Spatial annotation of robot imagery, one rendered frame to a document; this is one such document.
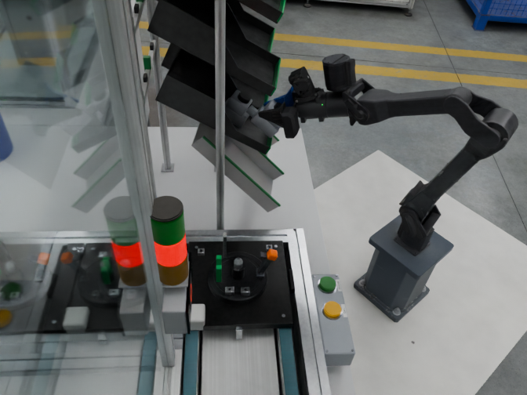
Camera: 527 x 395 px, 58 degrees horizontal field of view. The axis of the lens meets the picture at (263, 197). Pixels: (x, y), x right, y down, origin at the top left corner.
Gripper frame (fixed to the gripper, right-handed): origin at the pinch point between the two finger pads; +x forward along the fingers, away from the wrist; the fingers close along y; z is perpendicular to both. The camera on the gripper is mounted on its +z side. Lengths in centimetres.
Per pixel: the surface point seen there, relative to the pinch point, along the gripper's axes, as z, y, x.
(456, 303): -58, 4, -40
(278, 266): -34.2, 16.5, 1.7
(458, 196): -136, -149, -49
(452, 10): -110, -430, -56
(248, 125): -4.7, -1.5, 8.3
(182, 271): -3.4, 49.1, 3.5
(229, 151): -12.9, -3.5, 16.1
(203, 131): -5.1, -0.8, 20.2
